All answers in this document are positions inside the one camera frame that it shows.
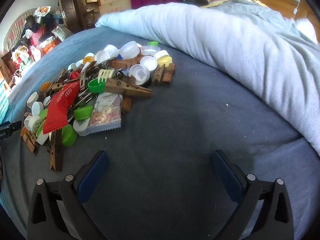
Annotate cartoon tissue packet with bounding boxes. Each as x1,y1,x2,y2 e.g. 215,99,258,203
87,92,123,134

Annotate teal perforated plastic basket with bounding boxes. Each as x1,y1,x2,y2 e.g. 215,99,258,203
0,80,9,124

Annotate white QR code cap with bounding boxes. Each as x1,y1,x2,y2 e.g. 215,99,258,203
129,64,150,86

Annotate wooden headboard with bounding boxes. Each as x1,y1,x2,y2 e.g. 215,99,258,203
259,0,319,42

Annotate blue bed sheet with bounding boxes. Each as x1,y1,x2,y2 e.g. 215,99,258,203
0,26,320,240

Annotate pale yellow cap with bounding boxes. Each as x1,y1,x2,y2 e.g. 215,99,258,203
157,55,173,67

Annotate large wooden clothespin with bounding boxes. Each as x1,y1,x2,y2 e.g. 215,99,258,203
104,78,153,98

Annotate green cap in pile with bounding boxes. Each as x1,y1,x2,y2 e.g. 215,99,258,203
88,79,106,94

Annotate light blue quilt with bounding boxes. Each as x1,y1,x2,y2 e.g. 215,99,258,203
97,1,319,150

